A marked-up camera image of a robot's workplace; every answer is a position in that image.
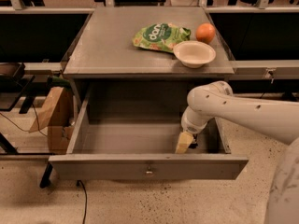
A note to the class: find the orange fruit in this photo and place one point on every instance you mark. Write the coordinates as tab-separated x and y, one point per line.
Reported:
205	33

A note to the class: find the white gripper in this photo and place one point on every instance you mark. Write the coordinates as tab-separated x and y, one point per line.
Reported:
195	127

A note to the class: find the green chips bag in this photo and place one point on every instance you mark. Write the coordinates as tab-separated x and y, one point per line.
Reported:
161	37

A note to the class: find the grey wooden cabinet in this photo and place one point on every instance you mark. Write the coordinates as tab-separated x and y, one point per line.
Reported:
108	73

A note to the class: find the black stand at left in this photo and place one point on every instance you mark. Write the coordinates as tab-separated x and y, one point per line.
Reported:
13	83

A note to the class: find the grey open top drawer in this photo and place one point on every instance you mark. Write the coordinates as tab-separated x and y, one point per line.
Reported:
122	146

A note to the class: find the white paper bowl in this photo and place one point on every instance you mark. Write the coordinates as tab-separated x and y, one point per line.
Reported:
194	54

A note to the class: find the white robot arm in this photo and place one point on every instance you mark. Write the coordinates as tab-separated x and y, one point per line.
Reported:
276	119

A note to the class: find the brown cardboard box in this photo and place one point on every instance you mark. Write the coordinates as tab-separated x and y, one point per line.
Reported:
54	115

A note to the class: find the black rxbar chocolate bar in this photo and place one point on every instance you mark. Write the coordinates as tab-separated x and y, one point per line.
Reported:
193	144

